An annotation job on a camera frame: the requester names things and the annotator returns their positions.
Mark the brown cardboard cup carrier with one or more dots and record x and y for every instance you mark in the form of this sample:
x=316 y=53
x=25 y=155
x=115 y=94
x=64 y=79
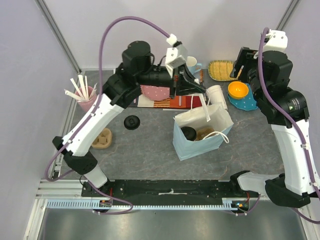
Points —
x=204 y=133

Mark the blue polka dot plate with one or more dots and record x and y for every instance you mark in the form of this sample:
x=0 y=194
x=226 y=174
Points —
x=248 y=103

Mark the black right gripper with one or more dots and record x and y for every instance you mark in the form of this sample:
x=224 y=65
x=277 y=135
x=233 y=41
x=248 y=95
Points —
x=240 y=63

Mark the white paper cup stack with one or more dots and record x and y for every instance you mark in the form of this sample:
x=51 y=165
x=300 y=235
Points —
x=215 y=95

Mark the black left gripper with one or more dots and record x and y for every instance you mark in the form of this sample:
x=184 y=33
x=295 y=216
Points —
x=188 y=84

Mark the yellow woven tray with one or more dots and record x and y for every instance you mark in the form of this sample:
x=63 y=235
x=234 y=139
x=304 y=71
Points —
x=220 y=70

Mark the light blue mug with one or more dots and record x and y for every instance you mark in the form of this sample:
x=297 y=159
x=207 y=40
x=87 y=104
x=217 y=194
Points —
x=193 y=65

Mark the yellow bowl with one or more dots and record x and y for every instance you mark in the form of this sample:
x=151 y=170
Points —
x=238 y=90

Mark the single white straw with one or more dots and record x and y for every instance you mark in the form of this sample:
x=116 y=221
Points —
x=204 y=106

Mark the pink polka dot plate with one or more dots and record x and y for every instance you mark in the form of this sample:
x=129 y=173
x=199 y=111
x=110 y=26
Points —
x=155 y=93

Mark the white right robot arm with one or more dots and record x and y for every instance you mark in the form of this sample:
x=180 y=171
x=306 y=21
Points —
x=295 y=187

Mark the blue white paper bag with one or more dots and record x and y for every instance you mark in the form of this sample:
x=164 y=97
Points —
x=220 y=121

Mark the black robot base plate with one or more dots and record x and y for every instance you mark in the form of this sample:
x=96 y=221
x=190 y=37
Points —
x=173 y=192

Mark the black coffee cup lid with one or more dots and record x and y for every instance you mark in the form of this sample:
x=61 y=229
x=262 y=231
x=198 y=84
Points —
x=189 y=133

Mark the pink handled table knife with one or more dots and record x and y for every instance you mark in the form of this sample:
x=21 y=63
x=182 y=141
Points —
x=180 y=101

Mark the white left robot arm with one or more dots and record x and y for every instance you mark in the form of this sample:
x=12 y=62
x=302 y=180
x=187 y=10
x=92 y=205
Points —
x=136 y=69

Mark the pink straw holder cup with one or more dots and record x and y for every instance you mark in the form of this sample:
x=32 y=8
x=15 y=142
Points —
x=86 y=105

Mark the colourful patchwork placemat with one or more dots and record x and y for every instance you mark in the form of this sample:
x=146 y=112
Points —
x=188 y=102

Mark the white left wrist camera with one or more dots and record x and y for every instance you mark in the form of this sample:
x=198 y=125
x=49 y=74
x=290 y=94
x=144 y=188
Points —
x=175 y=57

